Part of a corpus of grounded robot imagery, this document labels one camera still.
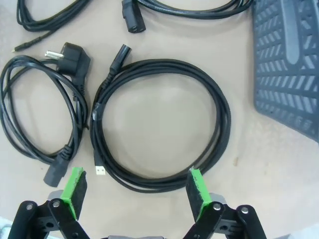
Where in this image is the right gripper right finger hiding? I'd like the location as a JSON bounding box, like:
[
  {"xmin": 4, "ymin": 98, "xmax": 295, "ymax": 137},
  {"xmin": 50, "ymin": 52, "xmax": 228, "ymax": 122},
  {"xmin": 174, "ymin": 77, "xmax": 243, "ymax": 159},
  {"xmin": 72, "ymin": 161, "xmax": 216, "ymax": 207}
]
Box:
[{"xmin": 183, "ymin": 168, "xmax": 267, "ymax": 239}]

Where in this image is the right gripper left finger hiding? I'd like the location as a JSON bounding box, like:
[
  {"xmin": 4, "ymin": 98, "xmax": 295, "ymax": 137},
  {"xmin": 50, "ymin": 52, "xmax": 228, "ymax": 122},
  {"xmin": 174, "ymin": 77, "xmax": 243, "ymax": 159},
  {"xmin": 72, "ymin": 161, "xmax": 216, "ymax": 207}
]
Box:
[{"xmin": 8, "ymin": 167, "xmax": 92, "ymax": 239}]

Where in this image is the black cable with gold tip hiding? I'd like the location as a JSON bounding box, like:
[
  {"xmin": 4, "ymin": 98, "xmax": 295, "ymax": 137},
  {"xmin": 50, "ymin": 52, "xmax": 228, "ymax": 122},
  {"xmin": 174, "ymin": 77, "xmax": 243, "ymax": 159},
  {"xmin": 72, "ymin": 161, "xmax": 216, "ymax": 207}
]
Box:
[{"xmin": 10, "ymin": 0, "xmax": 99, "ymax": 53}]

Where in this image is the black power cable angled plug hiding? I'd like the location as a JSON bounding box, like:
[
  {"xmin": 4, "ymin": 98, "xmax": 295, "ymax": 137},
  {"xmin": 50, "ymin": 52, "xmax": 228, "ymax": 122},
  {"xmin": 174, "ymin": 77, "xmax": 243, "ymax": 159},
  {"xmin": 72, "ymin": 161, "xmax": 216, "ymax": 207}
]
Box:
[
  {"xmin": 121, "ymin": 0, "xmax": 252, "ymax": 34},
  {"xmin": 0, "ymin": 42, "xmax": 92, "ymax": 188}
]

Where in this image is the dark grey plastic mesh basket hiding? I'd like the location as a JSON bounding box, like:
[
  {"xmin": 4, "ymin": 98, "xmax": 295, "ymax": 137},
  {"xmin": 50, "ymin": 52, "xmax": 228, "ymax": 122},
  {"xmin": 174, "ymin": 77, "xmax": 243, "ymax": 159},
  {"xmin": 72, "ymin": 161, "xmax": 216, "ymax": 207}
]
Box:
[{"xmin": 251, "ymin": 0, "xmax": 319, "ymax": 145}]

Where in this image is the black coiled USB cable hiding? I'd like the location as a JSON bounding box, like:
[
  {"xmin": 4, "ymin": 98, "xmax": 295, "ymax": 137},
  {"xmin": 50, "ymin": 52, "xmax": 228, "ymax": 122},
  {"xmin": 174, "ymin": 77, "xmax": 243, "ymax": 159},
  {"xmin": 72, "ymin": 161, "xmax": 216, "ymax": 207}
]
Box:
[{"xmin": 89, "ymin": 44, "xmax": 231, "ymax": 193}]

